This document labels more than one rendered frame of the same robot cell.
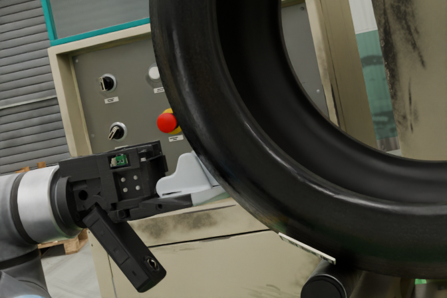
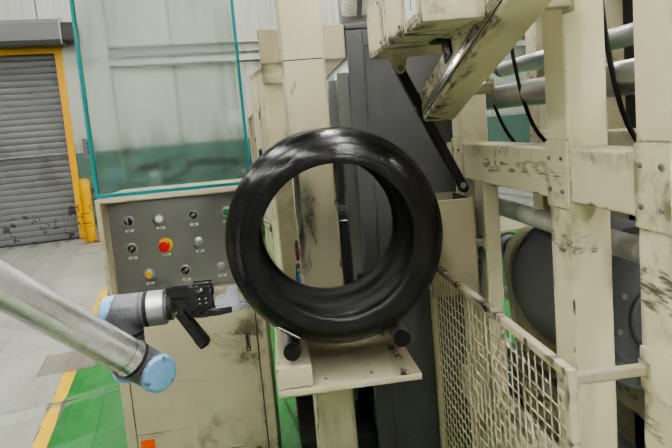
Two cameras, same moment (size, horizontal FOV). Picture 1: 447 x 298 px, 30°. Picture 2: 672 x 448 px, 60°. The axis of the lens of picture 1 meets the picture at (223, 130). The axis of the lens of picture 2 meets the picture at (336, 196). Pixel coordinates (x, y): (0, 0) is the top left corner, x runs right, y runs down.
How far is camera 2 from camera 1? 0.74 m
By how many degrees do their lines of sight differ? 25
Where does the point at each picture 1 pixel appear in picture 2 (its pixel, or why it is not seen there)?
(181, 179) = (227, 300)
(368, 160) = (295, 287)
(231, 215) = not seen: hidden behind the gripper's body
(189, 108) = (245, 276)
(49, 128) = not seen: outside the picture
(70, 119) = (105, 241)
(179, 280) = (164, 331)
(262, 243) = not seen: hidden behind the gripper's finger
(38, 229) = (154, 320)
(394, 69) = (304, 244)
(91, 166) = (182, 292)
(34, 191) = (154, 303)
